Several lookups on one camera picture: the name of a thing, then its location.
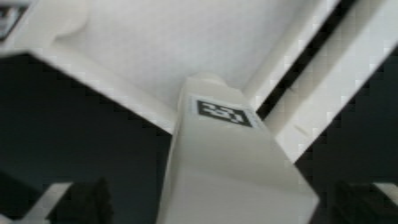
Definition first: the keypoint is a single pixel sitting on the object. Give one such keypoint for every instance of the white desk top tray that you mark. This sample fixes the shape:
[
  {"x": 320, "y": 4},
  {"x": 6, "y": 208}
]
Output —
[{"x": 155, "y": 40}]

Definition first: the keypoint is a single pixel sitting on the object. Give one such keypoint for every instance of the white desk leg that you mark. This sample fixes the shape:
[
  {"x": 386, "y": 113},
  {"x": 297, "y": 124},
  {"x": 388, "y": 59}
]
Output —
[
  {"x": 36, "y": 21},
  {"x": 233, "y": 183}
]

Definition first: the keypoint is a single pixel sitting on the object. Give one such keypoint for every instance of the white L-shaped fence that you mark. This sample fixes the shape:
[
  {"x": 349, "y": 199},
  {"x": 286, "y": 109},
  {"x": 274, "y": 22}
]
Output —
[{"x": 343, "y": 65}]

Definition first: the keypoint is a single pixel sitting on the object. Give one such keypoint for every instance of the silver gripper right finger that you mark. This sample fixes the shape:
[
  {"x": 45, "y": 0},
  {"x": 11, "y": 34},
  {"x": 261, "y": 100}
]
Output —
[{"x": 366, "y": 202}]

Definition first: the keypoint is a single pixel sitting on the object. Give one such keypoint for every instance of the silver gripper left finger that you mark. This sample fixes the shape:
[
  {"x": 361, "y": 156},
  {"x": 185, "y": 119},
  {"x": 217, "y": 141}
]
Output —
[{"x": 73, "y": 204}]

